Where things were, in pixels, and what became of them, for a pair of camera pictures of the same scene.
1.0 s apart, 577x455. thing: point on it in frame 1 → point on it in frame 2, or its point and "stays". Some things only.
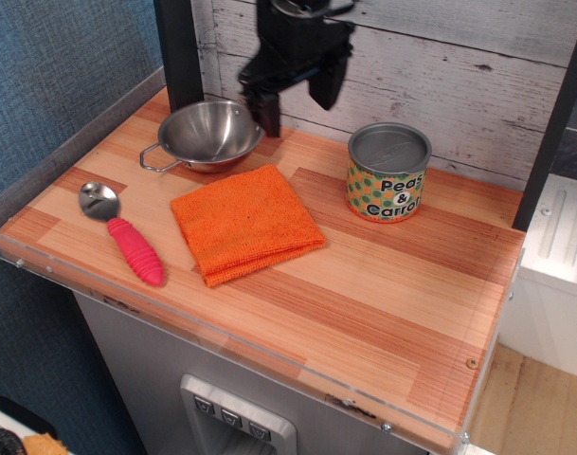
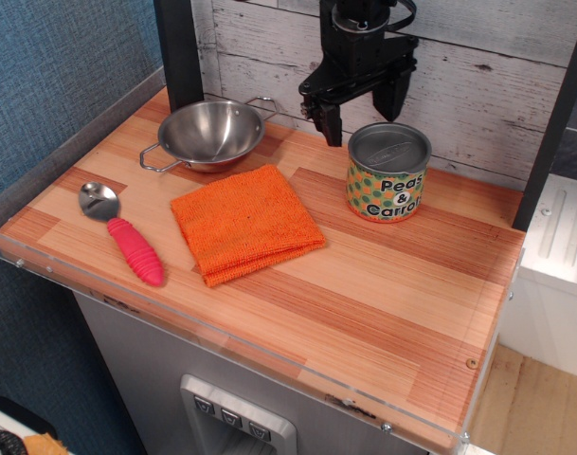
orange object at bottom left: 45,445 stays
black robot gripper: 291,49 → 351,64
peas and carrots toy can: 387,164 stays
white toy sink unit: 549,315 stays
